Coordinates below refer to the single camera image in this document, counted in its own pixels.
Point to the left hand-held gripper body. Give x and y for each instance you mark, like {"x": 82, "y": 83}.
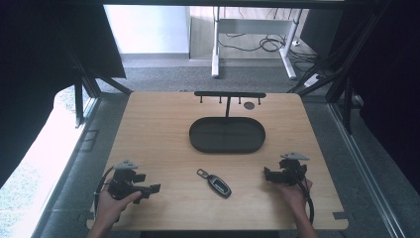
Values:
{"x": 123, "y": 180}

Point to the person's right hand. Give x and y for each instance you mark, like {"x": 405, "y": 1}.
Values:
{"x": 294, "y": 196}

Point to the dark curtain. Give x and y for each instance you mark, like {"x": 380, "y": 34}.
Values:
{"x": 39, "y": 66}
{"x": 389, "y": 99}

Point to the black car key fob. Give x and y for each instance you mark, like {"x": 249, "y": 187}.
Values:
{"x": 218, "y": 185}

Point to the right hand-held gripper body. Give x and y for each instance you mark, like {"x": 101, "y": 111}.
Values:
{"x": 293, "y": 172}

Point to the person's left hand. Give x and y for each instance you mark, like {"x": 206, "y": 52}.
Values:
{"x": 110, "y": 206}

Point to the white wall panel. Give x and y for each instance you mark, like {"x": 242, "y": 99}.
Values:
{"x": 148, "y": 28}

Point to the black key rack with tray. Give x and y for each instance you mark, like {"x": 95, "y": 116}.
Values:
{"x": 227, "y": 135}

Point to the white power strip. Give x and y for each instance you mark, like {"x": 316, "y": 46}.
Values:
{"x": 312, "y": 80}

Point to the black metal stand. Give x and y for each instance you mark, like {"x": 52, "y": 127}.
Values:
{"x": 346, "y": 66}
{"x": 84, "y": 86}

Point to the aluminium floor rail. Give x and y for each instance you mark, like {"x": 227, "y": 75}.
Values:
{"x": 366, "y": 165}

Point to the white desk frame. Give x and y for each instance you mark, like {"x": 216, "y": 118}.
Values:
{"x": 252, "y": 25}

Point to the grey round table cap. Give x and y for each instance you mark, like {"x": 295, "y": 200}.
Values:
{"x": 249, "y": 105}

